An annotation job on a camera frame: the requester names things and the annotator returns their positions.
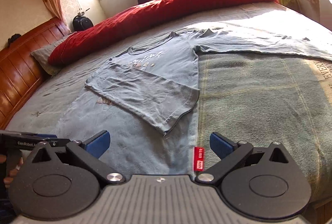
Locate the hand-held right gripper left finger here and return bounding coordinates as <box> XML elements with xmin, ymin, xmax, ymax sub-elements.
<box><xmin>31</xmin><ymin>130</ymin><xmax>126</xmax><ymax>185</ymax></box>

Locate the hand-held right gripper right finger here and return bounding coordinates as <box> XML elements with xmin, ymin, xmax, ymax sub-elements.
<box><xmin>195</xmin><ymin>131</ymin><xmax>290</xmax><ymax>185</ymax></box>

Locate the light blue cartoon print shirt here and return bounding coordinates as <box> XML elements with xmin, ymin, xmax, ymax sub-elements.
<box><xmin>56</xmin><ymin>21</ymin><xmax>332</xmax><ymax>178</ymax></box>

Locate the person's left hand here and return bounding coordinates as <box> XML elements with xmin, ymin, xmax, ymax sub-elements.
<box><xmin>0</xmin><ymin>154</ymin><xmax>23</xmax><ymax>187</ymax></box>

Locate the wooden headboard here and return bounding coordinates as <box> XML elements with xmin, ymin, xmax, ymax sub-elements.
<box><xmin>0</xmin><ymin>17</ymin><xmax>69</xmax><ymax>130</ymax></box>

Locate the grey pillow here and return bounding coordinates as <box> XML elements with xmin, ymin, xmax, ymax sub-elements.
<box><xmin>31</xmin><ymin>33</ymin><xmax>76</xmax><ymax>77</ymax></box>

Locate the small dark object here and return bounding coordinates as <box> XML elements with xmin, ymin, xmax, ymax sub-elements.
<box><xmin>7</xmin><ymin>34</ymin><xmax>21</xmax><ymax>45</ymax></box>

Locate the black backpack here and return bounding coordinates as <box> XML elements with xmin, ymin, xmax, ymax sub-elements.
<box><xmin>72</xmin><ymin>15</ymin><xmax>94</xmax><ymax>32</ymax></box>

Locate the red duvet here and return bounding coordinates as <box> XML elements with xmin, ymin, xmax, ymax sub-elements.
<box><xmin>48</xmin><ymin>0</ymin><xmax>286</xmax><ymax>66</ymax></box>

